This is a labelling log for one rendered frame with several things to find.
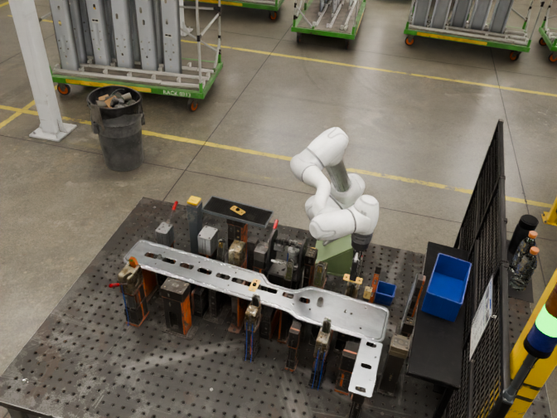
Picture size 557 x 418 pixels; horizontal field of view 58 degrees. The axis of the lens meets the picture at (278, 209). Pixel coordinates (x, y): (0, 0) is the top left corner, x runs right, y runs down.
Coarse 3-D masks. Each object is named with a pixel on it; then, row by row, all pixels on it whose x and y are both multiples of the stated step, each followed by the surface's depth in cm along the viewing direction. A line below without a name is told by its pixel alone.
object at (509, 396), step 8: (528, 344) 132; (528, 352) 133; (536, 352) 131; (544, 352) 130; (528, 360) 137; (536, 360) 137; (520, 368) 141; (528, 368) 138; (520, 376) 141; (512, 384) 144; (520, 384) 143; (504, 392) 148; (512, 392) 145; (504, 400) 148; (512, 400) 147
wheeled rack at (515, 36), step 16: (544, 0) 728; (528, 16) 819; (416, 32) 803; (432, 32) 800; (448, 32) 800; (464, 32) 796; (480, 32) 808; (512, 32) 814; (512, 48) 775; (528, 48) 769
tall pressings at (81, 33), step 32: (64, 0) 565; (96, 0) 582; (128, 0) 583; (160, 0) 577; (64, 32) 583; (96, 32) 604; (128, 32) 601; (160, 32) 620; (64, 64) 605; (96, 64) 625; (128, 64) 619
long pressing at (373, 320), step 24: (144, 240) 275; (144, 264) 261; (168, 264) 262; (192, 264) 263; (216, 264) 264; (216, 288) 251; (240, 288) 252; (312, 288) 254; (288, 312) 242; (312, 312) 242; (336, 312) 243; (360, 312) 244; (384, 312) 244; (360, 336) 233; (384, 336) 233
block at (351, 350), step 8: (352, 344) 231; (344, 352) 227; (352, 352) 227; (344, 360) 227; (352, 360) 225; (344, 368) 231; (352, 368) 229; (336, 376) 249; (344, 376) 236; (336, 384) 241; (344, 384) 238; (344, 392) 241
